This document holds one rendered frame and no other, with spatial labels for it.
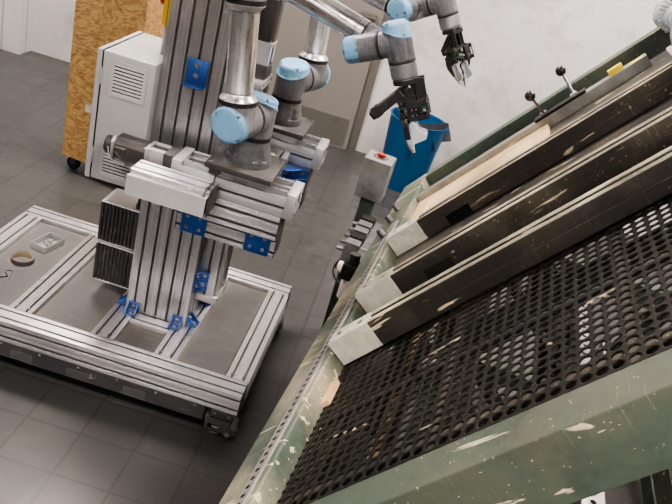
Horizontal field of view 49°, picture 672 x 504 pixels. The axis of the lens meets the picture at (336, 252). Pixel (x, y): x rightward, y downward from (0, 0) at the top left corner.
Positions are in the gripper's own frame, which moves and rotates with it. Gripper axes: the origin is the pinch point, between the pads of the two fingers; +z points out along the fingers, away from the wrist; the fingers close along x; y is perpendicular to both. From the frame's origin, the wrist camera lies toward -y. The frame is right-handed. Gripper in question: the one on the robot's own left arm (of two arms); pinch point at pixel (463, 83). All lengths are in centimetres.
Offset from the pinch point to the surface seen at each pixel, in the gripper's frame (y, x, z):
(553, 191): 94, -24, 15
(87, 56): -180, -128, -52
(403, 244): 31, -47, 37
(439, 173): -31.5, -7.0, 37.5
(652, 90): 73, 23, 7
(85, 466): 16, -172, 73
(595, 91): 23.2, 36.4, 14.5
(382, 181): -38, -29, 34
